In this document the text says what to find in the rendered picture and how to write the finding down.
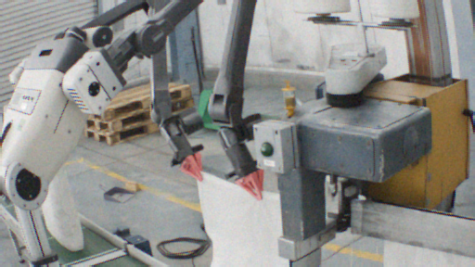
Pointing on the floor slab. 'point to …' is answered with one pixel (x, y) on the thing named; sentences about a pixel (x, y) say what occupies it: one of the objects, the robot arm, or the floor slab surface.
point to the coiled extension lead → (186, 251)
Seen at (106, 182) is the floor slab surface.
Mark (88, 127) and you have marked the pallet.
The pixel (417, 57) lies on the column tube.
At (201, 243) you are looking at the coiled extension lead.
